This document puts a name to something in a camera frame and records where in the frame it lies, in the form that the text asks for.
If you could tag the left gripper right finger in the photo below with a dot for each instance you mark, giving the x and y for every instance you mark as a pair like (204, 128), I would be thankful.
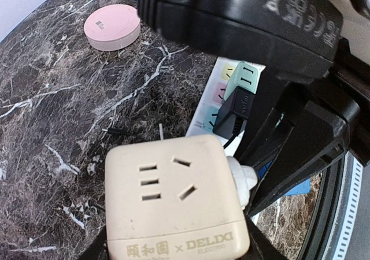
(260, 247)

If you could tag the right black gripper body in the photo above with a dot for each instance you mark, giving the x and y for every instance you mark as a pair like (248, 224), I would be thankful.
(344, 92)

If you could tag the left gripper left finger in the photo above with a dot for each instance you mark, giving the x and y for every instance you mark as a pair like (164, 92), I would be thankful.
(98, 249)

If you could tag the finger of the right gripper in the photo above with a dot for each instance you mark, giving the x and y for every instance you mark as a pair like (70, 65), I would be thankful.
(318, 140)
(270, 135)

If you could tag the beige cube socket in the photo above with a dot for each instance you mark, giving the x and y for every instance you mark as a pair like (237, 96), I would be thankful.
(180, 198)

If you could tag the black charger plug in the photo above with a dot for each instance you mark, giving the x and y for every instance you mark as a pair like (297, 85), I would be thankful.
(232, 116)

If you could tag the pink plug adapter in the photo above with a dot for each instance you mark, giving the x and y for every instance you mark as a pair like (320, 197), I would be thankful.
(112, 27)

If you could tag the mint green cube adapter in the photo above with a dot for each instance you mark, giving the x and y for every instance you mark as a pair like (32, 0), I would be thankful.
(244, 75)

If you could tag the white power strip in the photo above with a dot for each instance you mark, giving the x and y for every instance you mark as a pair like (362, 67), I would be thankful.
(211, 100)

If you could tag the white slotted cable duct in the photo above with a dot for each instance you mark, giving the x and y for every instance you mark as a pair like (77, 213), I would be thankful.
(347, 207)

